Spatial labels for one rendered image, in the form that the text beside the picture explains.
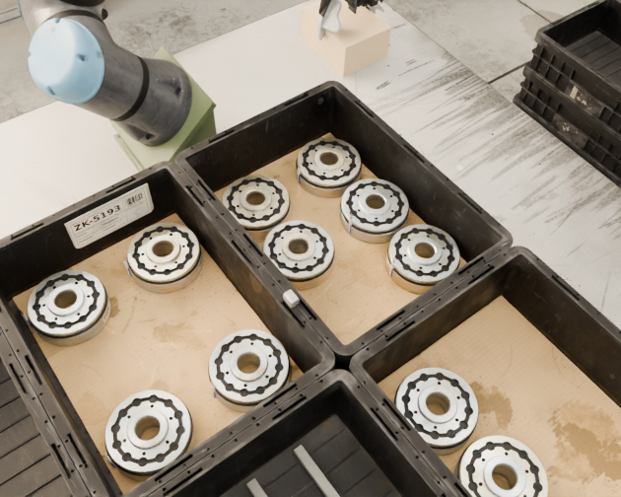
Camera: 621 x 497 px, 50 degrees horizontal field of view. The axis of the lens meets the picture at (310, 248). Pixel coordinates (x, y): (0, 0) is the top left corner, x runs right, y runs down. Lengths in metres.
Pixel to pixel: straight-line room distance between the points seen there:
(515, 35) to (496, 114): 1.48
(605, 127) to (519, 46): 1.07
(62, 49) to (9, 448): 0.56
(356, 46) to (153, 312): 0.74
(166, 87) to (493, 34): 1.90
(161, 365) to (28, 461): 0.19
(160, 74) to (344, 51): 0.42
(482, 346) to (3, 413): 0.62
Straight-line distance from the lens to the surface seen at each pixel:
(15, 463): 0.91
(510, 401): 0.91
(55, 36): 1.10
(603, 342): 0.90
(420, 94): 1.44
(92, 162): 1.33
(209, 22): 2.82
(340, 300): 0.94
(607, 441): 0.93
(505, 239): 0.92
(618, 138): 1.81
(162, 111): 1.16
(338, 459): 0.85
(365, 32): 1.45
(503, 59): 2.75
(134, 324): 0.94
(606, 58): 2.03
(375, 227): 0.98
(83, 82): 1.07
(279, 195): 1.01
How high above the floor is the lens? 1.63
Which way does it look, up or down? 54 degrees down
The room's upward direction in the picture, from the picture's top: 2 degrees clockwise
